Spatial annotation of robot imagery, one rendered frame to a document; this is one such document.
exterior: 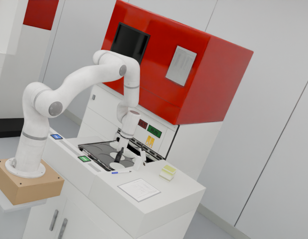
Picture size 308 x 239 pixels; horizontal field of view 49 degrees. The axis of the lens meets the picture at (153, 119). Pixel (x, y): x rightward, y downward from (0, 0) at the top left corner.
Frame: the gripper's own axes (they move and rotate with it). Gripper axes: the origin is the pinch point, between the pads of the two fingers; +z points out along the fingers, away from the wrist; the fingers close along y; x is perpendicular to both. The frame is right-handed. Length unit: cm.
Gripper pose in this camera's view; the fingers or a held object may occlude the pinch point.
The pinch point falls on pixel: (118, 157)
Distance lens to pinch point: 216.3
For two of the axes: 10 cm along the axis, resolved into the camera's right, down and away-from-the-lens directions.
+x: 9.4, 3.0, 1.8
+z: -3.5, 9.0, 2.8
